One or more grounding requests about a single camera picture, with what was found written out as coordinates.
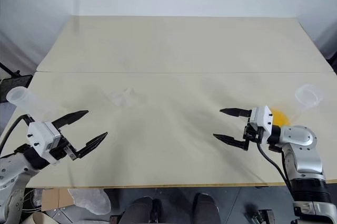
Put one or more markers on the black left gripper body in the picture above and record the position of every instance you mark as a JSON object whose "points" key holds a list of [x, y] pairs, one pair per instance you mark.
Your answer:
{"points": [[64, 150]]}

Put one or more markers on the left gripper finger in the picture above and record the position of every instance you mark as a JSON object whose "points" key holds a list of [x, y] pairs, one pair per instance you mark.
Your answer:
{"points": [[93, 143], [71, 118]]}

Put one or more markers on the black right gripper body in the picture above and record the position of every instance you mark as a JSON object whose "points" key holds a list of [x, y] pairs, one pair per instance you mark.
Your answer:
{"points": [[254, 133]]}

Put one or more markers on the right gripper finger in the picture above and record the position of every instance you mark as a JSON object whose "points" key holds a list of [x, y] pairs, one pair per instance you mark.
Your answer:
{"points": [[237, 112], [234, 141]]}

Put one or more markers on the orange liquid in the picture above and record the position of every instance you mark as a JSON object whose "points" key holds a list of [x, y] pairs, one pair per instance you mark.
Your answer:
{"points": [[280, 118]]}

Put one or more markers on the clear plastic pouring container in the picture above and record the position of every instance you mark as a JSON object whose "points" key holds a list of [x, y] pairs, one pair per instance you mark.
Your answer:
{"points": [[26, 100]]}

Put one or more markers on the translucent plastic threaded jar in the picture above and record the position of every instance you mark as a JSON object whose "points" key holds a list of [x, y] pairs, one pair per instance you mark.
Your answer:
{"points": [[308, 97]]}

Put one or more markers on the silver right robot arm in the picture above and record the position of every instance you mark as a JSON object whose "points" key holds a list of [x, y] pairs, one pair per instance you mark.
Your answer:
{"points": [[302, 139]]}

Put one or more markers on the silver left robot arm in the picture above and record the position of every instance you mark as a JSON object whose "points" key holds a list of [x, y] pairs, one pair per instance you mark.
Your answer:
{"points": [[10, 171]]}

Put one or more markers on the brown cardboard box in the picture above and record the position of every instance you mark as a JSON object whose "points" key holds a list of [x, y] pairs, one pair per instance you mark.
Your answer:
{"points": [[52, 199]]}

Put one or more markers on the white plastic bag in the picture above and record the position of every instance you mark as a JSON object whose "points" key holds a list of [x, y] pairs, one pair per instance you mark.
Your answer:
{"points": [[89, 200]]}

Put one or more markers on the crumpled clear plastic film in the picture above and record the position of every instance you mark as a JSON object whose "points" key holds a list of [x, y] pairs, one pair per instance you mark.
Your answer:
{"points": [[123, 96]]}

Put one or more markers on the dark rounded shape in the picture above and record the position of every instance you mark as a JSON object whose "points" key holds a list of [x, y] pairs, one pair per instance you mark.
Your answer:
{"points": [[208, 208], [139, 209]]}

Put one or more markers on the beige rounded board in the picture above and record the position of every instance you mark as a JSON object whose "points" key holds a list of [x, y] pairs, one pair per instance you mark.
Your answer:
{"points": [[39, 220]]}

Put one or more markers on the small metal clamp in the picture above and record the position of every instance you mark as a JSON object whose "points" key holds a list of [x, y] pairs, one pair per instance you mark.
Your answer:
{"points": [[260, 216]]}

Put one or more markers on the black stand leg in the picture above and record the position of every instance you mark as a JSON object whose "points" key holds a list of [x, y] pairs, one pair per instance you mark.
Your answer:
{"points": [[8, 69]]}

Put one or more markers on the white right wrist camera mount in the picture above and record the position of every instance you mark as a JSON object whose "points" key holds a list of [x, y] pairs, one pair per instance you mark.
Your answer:
{"points": [[260, 116]]}

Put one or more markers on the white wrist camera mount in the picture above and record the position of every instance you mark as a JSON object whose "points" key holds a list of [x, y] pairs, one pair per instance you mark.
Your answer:
{"points": [[39, 134], [260, 116]]}

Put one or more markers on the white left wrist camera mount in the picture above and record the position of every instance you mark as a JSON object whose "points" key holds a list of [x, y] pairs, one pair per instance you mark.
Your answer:
{"points": [[39, 134]]}

